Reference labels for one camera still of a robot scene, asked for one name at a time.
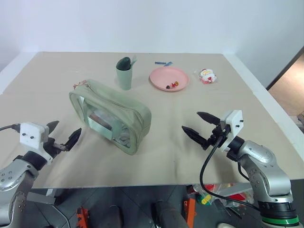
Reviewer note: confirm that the pink plate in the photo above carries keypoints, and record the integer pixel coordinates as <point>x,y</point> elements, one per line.
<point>164,77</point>

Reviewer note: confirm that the brown wooden board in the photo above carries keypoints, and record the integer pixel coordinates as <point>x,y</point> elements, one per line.
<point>288,90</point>

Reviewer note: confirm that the red zipper pull charm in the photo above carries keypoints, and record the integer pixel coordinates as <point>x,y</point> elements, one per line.
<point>79,84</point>

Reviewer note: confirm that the grey metal bar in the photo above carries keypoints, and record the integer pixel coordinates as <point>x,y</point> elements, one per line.
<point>237,188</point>

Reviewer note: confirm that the santa sticker packet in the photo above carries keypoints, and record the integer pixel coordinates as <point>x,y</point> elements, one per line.
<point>207,75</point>

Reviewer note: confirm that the pale toothbrush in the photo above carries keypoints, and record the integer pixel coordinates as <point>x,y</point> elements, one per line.
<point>134,61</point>

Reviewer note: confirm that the yellow green toy block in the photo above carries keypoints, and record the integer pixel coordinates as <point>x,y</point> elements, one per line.
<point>206,200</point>

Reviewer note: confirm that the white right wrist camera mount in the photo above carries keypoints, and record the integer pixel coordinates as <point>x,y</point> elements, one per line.
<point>235,123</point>

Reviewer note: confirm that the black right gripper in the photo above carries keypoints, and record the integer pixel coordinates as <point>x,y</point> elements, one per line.
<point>221,133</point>

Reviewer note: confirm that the red plastic item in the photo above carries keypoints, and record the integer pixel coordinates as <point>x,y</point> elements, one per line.
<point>237,197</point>

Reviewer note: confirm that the green toiletry bag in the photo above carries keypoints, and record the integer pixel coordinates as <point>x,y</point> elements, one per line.
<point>111,111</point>

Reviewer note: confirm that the orange metal clamp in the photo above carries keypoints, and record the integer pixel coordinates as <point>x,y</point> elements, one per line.
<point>190,211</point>
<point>82,217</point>

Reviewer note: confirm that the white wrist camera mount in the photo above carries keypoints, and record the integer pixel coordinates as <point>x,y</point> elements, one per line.
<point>235,123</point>
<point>31,134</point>

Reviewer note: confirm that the dark rounded shape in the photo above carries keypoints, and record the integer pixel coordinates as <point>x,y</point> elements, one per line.
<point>169,215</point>

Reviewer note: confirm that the beige tablecloth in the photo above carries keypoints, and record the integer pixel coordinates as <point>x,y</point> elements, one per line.
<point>166,161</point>

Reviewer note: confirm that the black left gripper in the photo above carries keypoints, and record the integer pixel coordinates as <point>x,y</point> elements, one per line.
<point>52,147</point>

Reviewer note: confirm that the pale green cup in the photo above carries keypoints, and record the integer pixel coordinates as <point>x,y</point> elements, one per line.
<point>124,79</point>

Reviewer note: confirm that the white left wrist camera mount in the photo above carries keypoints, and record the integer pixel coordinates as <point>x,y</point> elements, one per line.
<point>31,134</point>

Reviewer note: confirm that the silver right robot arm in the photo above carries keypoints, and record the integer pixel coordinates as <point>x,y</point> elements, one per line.
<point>268,171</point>

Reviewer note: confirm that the grey table bracket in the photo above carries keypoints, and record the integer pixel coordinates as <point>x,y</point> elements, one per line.
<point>40,197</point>

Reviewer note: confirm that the dark green item in cup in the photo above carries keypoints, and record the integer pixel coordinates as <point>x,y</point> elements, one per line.
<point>123,63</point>

